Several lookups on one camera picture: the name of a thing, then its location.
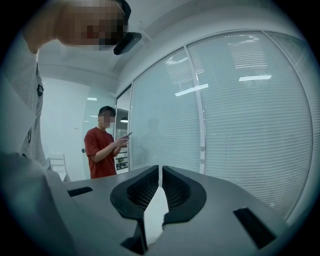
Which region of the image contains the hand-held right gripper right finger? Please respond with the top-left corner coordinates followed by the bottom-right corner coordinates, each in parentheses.
top-left (148, 165), bottom-right (291, 256)

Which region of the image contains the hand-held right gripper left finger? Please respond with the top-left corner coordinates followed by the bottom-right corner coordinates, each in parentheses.
top-left (62, 164), bottom-right (159, 256)

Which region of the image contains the black rack with plants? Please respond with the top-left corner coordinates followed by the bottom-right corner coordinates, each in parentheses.
top-left (116, 156), bottom-right (130, 173)

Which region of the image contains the white shelf rack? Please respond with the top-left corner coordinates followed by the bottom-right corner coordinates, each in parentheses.
top-left (48, 152), bottom-right (72, 182)

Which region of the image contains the grey printed t-shirt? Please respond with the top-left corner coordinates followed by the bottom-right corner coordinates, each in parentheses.
top-left (0, 37), bottom-right (45, 166)

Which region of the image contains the person's face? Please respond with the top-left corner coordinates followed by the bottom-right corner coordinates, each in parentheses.
top-left (23, 0), bottom-right (130, 53)

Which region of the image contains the black head camera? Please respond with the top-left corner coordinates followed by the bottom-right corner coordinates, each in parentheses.
top-left (113, 31), bottom-right (143, 56)

